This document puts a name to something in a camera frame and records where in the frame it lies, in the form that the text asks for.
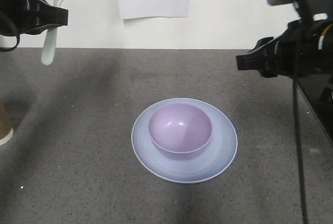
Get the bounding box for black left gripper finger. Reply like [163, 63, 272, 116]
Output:
[20, 0, 68, 34]

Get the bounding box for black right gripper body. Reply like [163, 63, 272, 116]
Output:
[274, 19, 332, 78]

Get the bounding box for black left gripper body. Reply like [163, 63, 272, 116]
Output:
[1, 0, 42, 36]

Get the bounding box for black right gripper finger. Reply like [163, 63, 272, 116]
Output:
[236, 37, 280, 78]

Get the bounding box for light green plastic spoon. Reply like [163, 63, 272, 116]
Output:
[41, 0, 68, 65]

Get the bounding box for purple plastic bowl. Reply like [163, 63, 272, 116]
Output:
[148, 103, 213, 159]

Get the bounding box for light blue plate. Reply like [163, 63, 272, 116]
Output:
[131, 98, 238, 184]

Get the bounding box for brown paper cup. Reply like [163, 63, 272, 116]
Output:
[1, 101, 14, 145]

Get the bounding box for black induction cooktop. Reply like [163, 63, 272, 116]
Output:
[298, 74, 332, 146]

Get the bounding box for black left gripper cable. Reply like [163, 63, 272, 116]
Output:
[0, 0, 25, 53]

